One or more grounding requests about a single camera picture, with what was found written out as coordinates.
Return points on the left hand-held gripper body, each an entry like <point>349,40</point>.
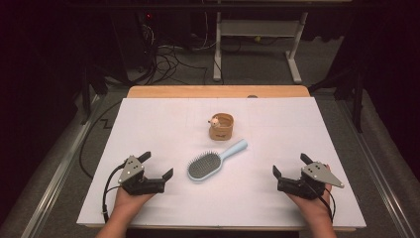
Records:
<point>132,170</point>

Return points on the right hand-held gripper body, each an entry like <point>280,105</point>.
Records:
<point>317,173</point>

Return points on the light blue hairbrush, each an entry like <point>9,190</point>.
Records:
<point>203,165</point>

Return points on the brown wooden cup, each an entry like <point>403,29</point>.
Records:
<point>222,132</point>

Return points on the person's left hand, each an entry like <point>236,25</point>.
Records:
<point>130,202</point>

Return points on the person's right hand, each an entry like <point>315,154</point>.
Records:
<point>313,208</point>

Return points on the white board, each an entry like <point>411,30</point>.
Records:
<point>251,191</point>

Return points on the small animal figurine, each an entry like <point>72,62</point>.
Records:
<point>214,122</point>

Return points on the black stand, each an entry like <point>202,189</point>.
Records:
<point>86,95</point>
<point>357,105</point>

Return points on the wooden table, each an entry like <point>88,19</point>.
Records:
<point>198,91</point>

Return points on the black computer tower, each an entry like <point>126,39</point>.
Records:
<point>132,39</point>

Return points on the metal floor rail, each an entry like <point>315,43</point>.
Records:
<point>379,175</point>
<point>56,178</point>

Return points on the white metal table frame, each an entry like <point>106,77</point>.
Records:
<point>257,28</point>

